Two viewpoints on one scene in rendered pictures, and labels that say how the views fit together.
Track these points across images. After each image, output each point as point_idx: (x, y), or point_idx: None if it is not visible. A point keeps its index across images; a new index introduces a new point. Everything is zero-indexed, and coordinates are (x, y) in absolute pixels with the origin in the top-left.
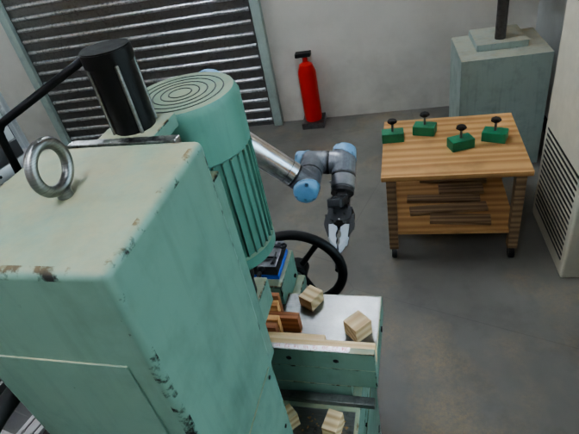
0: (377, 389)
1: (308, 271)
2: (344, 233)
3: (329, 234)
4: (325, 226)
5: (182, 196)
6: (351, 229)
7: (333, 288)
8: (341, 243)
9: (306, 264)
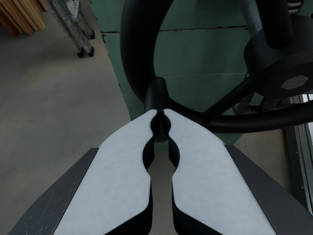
0: (152, 223)
1: (248, 64)
2: (119, 157)
3: (222, 150)
4: (298, 211)
5: None
6: (59, 185)
7: (173, 100)
8: (140, 119)
9: (264, 52)
